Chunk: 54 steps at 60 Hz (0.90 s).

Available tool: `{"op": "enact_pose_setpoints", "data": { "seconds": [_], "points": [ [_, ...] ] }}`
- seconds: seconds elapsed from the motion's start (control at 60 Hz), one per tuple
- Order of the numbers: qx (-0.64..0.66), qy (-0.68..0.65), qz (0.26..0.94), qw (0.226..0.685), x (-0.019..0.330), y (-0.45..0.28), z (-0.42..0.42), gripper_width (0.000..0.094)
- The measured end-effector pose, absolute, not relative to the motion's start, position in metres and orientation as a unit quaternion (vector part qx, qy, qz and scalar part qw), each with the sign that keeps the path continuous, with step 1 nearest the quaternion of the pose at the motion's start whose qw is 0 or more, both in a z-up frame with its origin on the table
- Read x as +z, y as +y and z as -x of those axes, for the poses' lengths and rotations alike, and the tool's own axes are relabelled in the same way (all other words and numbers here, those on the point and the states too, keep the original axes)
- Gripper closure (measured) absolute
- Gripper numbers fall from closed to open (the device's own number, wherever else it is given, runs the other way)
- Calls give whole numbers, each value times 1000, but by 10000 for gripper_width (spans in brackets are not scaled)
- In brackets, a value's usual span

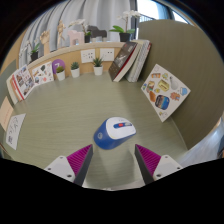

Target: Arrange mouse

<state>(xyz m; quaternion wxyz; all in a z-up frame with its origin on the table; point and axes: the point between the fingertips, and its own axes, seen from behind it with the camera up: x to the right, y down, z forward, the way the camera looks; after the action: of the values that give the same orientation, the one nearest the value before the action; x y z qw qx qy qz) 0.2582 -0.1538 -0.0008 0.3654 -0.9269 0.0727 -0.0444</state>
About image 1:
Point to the small succulent in white pot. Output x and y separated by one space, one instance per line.
75 72
60 75
98 70

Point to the wooden artist mannequin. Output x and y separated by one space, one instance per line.
60 31

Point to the black book with red edge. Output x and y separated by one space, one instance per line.
121 60

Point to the dark grey horse figure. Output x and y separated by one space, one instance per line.
98 32

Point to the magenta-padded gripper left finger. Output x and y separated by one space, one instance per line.
63 166

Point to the grey curtain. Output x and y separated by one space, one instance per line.
100 13

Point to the white mouse pad with drawing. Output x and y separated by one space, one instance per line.
15 130

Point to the window with dark frame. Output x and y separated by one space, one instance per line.
148 8

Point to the light wood ledge shelf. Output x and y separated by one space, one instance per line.
71 53

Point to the pink horse figure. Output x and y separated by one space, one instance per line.
75 35

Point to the white sheet with food stickers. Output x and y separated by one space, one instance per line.
165 91

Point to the white sheet with object stickers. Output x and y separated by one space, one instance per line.
42 73

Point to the blue and white computer mouse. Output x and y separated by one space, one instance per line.
113 133

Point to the thick white book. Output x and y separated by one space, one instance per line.
10 91

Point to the red book with photo cover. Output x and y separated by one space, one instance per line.
25 81

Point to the white wall socket plate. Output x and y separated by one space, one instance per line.
88 56
107 54

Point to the olive green desk partition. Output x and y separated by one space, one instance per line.
186 56
5 76

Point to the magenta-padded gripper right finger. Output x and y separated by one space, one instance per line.
165 165

